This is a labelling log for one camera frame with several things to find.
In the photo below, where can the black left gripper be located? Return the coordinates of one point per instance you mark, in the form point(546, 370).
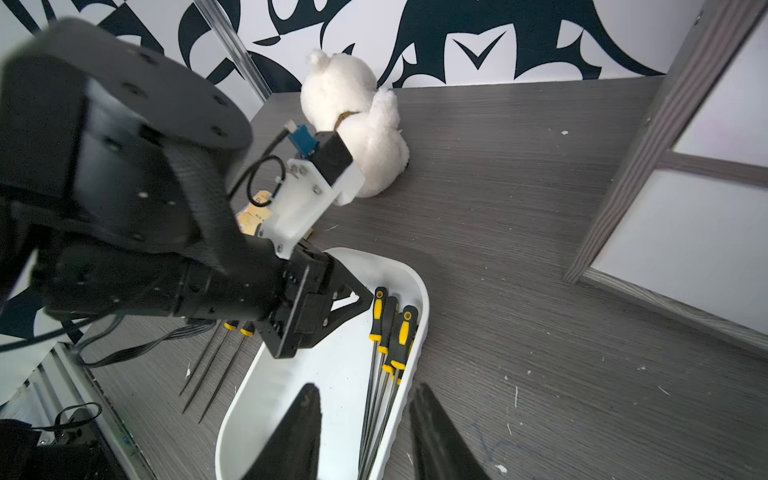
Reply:
point(295, 304)

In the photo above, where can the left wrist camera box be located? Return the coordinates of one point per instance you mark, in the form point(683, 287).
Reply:
point(324, 173)

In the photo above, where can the yellow black file tool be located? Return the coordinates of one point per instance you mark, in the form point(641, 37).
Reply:
point(191, 372)
point(229, 326)
point(247, 331)

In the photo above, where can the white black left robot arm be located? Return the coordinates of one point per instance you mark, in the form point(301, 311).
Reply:
point(118, 169)

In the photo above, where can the white plush toy dog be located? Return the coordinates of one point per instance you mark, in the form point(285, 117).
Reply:
point(340, 93)

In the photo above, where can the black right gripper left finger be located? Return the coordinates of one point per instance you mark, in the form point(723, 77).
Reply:
point(292, 451)

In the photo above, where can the grey wooden drawer cabinet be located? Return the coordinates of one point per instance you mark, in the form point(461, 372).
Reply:
point(682, 229)

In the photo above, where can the white plastic storage tray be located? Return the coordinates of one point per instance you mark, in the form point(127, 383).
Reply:
point(339, 367)

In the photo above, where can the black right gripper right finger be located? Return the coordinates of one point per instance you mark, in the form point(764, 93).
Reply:
point(439, 451)

